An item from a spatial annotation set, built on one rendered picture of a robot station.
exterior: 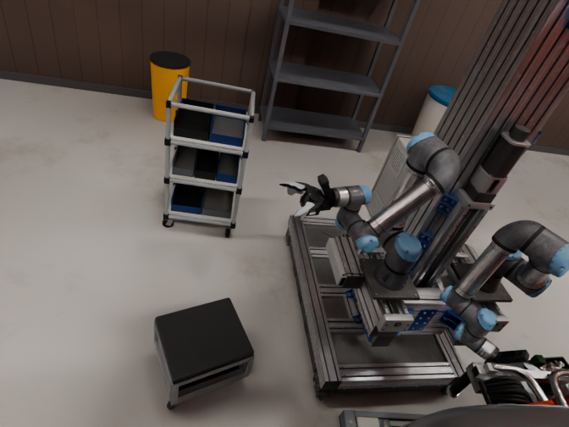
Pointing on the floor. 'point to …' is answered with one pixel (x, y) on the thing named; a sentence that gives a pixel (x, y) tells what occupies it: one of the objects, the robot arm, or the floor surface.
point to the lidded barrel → (433, 108)
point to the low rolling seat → (201, 349)
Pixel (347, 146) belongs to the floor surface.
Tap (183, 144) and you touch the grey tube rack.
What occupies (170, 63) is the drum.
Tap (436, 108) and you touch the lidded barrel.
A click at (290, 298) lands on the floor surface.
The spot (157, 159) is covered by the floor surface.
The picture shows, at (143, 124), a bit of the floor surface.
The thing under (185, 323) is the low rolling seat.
